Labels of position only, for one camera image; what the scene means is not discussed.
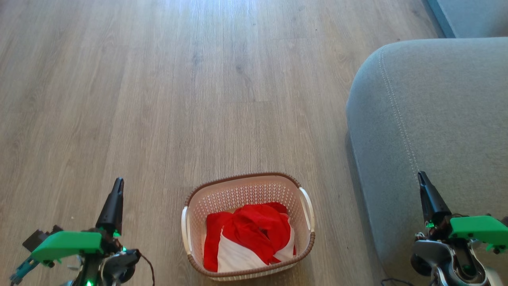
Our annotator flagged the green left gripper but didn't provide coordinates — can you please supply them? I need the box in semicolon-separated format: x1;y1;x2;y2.
31;178;124;265

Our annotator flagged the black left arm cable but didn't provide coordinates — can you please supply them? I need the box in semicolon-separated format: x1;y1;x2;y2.
139;254;156;286

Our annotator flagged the white woven laundry basket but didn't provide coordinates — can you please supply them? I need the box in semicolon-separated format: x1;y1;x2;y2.
181;172;316;281

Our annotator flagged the red and white garment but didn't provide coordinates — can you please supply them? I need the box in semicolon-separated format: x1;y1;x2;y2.
204;212;296;273

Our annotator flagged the grey fabric sofa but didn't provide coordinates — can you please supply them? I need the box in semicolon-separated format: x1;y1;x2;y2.
346;37;508;286

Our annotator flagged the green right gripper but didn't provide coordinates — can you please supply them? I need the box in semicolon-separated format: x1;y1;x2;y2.
418;172;508;253

